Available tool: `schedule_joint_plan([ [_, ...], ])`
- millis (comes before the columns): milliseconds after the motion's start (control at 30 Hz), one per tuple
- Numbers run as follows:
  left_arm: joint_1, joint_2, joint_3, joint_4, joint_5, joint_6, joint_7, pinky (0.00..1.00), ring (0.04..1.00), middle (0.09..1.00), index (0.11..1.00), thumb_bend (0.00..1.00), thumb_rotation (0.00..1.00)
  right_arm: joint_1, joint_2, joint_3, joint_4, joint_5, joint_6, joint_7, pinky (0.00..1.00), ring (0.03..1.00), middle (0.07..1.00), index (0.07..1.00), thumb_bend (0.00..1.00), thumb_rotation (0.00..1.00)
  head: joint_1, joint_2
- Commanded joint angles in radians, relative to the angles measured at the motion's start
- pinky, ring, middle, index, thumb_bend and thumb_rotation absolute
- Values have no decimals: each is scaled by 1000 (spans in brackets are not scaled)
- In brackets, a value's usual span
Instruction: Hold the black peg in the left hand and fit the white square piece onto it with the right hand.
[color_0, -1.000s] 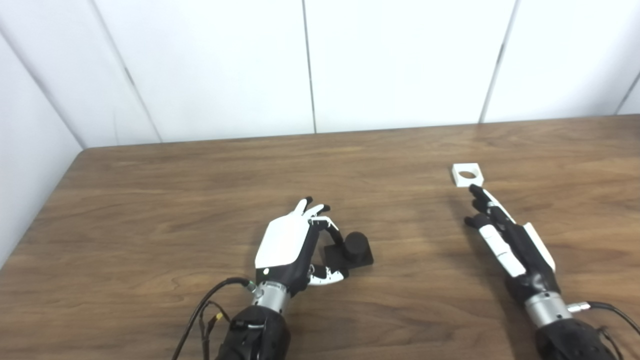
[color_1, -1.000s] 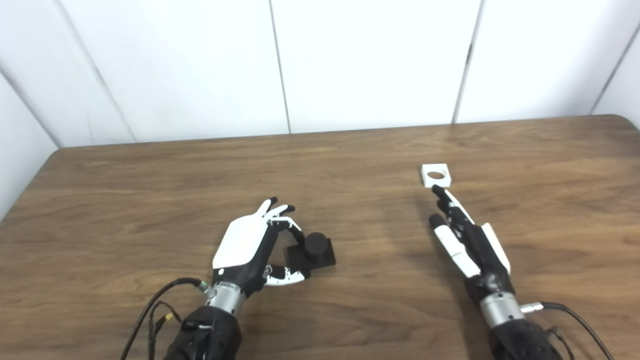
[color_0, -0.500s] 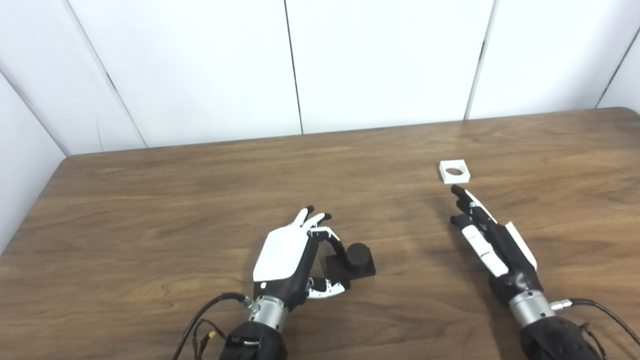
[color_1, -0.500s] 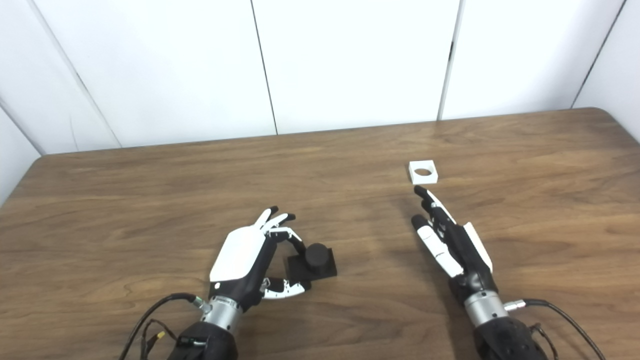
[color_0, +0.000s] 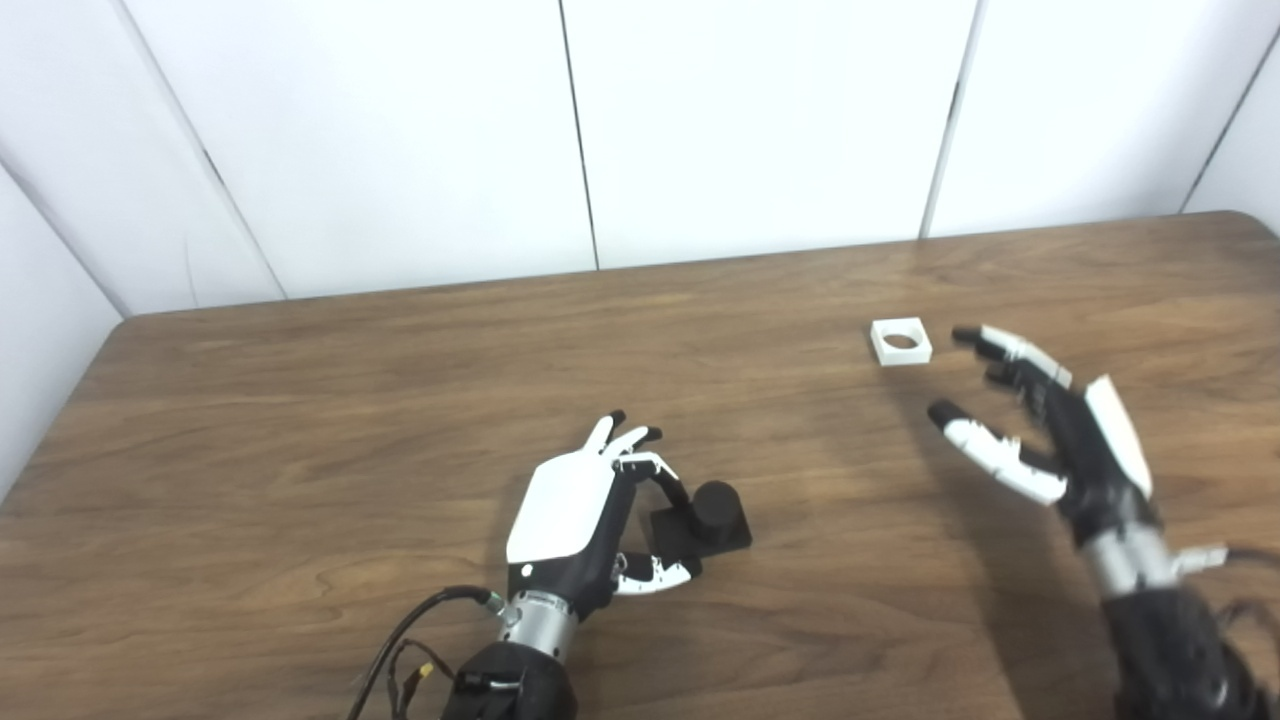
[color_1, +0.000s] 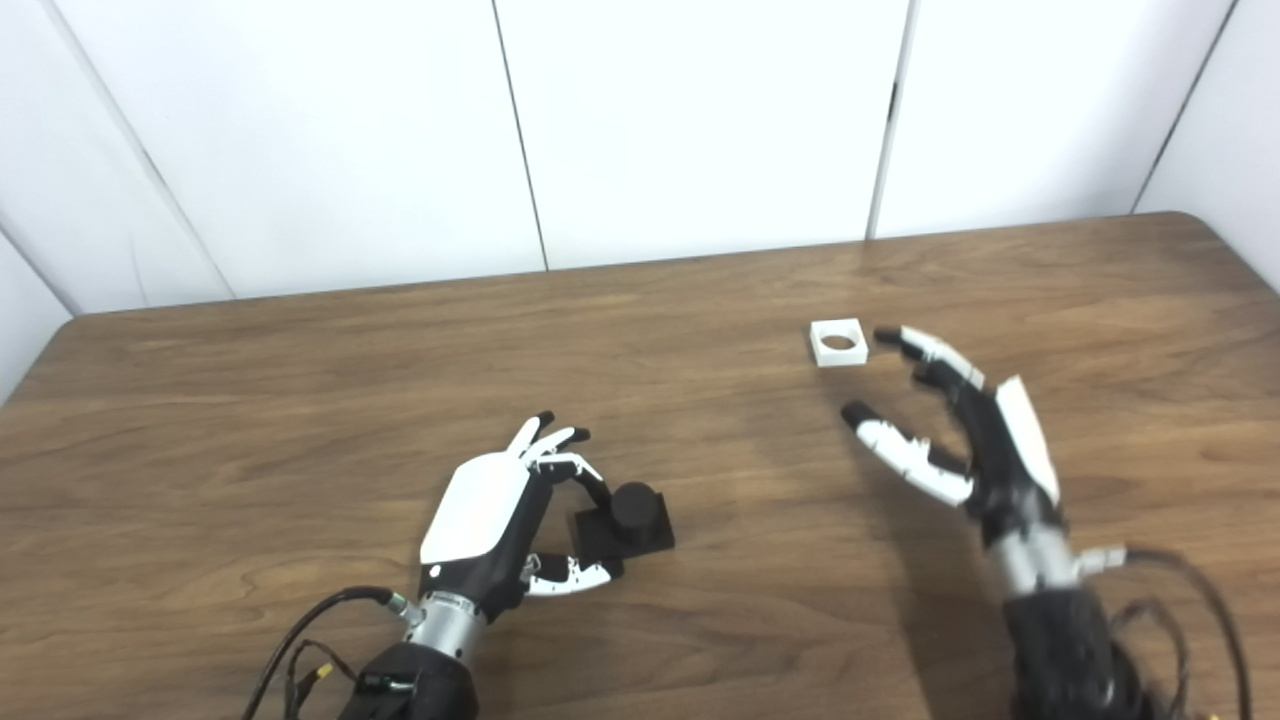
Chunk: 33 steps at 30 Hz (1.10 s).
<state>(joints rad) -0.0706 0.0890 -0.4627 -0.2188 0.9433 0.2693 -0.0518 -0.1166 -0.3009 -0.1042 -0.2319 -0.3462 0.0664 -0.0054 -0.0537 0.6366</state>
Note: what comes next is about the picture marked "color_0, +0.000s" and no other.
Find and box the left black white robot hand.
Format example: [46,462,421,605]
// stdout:
[505,410,703,616]

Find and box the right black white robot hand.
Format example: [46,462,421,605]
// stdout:
[927,325,1161,546]

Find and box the black peg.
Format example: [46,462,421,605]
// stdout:
[650,481,753,559]

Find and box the white square piece with hole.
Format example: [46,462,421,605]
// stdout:
[870,317,933,368]

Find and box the thick black right wrist cable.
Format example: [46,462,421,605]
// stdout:
[1175,545,1280,576]

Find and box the thick black wrist cable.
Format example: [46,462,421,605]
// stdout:
[1175,545,1280,576]
[347,585,501,720]

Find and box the thick black left wrist cable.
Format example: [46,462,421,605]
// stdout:
[347,585,501,720]

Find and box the thin left wire, yellow connector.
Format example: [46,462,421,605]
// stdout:
[385,640,456,720]

